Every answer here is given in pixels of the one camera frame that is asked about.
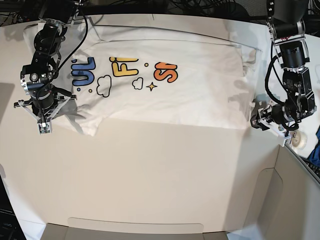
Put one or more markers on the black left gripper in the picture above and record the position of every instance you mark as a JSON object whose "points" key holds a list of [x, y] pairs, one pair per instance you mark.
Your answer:
{"points": [[271, 113]]}

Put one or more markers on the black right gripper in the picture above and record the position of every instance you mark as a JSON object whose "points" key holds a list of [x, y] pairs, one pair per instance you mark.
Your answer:
{"points": [[47, 100]]}

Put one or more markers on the white t-shirt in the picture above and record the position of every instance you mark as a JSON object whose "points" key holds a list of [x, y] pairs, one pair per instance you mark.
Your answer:
{"points": [[154, 75]]}

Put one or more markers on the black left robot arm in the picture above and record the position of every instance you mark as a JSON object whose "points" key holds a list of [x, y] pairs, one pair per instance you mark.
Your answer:
{"points": [[288, 22]]}

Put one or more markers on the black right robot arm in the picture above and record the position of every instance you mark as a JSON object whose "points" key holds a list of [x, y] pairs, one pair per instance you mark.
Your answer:
{"points": [[36, 78]]}

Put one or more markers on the clear tape dispenser roll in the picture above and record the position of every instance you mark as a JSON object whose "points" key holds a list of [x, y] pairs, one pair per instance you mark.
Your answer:
{"points": [[299, 140]]}

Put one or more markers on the black computer keyboard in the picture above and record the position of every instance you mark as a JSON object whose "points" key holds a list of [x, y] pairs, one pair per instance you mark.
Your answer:
{"points": [[314, 169]]}

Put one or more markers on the beige cardboard box right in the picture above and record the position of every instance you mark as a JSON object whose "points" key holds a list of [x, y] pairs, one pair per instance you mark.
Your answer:
{"points": [[285, 204]]}

